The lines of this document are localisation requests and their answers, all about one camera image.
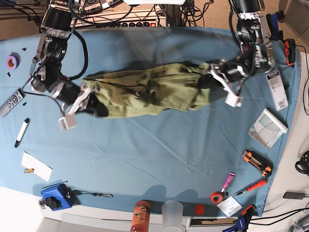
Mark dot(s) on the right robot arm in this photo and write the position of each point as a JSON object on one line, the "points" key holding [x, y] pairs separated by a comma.
{"points": [[51, 53]]}

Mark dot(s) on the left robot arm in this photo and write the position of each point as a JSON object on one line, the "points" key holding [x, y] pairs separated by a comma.
{"points": [[249, 30]]}

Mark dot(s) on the white leaf pattern notebook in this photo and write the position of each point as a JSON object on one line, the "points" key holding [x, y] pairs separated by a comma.
{"points": [[267, 129]]}

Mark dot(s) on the blue table cloth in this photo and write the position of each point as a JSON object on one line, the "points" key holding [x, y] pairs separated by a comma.
{"points": [[183, 156]]}

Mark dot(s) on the black power strip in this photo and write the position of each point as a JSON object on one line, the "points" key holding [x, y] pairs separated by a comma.
{"points": [[137, 24]]}

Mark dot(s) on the white black marker pen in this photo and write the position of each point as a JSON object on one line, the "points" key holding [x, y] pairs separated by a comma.
{"points": [[21, 132]]}

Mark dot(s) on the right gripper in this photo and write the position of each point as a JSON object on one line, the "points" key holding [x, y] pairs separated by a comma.
{"points": [[77, 99]]}

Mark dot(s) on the translucent plastic cup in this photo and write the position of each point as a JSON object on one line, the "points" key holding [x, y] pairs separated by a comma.
{"points": [[172, 214]]}

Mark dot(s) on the orange black tool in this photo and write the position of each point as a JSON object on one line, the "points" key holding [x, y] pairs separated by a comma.
{"points": [[290, 52]]}

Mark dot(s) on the white square card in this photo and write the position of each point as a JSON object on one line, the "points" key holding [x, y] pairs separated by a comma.
{"points": [[230, 206]]}

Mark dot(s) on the red tape roll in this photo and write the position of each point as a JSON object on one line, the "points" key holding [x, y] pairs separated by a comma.
{"points": [[217, 197]]}

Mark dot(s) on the small yellow battery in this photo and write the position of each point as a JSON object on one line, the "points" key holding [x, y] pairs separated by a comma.
{"points": [[28, 170]]}

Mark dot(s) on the white paper card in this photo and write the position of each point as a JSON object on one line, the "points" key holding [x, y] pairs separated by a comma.
{"points": [[40, 169]]}

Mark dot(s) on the blue box with knob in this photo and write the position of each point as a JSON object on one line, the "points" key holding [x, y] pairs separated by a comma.
{"points": [[57, 197]]}

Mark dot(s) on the orange drink bottle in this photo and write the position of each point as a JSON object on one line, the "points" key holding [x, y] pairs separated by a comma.
{"points": [[141, 217]]}

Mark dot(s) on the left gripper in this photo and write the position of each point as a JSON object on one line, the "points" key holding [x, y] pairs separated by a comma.
{"points": [[228, 75]]}

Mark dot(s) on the purple tape roll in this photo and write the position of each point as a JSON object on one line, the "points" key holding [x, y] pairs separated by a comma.
{"points": [[13, 61]]}

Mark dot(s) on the olive green t-shirt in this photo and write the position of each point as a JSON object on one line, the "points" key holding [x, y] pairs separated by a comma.
{"points": [[149, 92]]}

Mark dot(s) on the orange black utility knife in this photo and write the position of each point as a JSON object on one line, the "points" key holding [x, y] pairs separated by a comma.
{"points": [[263, 165]]}

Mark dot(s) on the orange screwdriver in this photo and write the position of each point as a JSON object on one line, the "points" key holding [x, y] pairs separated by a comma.
{"points": [[252, 187]]}

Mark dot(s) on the clear packaged barcode box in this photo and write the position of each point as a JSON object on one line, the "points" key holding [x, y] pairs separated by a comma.
{"points": [[277, 90]]}

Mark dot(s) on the black zip tie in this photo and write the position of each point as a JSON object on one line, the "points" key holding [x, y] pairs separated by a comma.
{"points": [[54, 184]]}

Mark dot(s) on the grey remote control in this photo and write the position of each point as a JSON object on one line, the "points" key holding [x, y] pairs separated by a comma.
{"points": [[12, 102]]}

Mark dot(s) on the blue orange clamp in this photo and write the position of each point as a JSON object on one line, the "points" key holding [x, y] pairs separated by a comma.
{"points": [[242, 223]]}

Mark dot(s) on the pink glue tube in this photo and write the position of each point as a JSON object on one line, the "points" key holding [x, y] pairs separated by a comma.
{"points": [[228, 181]]}

